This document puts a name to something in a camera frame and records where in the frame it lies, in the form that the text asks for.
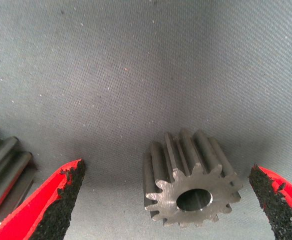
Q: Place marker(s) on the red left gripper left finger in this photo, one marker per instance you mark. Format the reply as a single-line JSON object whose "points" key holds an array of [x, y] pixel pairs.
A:
{"points": [[36, 215]]}

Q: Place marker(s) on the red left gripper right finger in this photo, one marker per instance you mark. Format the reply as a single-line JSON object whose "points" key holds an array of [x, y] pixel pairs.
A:
{"points": [[285, 212]]}

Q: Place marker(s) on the large steel gear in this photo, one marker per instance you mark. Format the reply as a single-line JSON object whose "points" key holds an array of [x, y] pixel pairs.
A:
{"points": [[3, 170]]}

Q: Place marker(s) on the small steel gear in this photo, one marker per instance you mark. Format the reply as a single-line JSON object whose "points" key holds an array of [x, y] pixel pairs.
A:
{"points": [[168, 195]]}

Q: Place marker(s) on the dark grey table cloth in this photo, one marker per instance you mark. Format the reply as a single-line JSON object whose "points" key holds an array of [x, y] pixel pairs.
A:
{"points": [[145, 75]]}

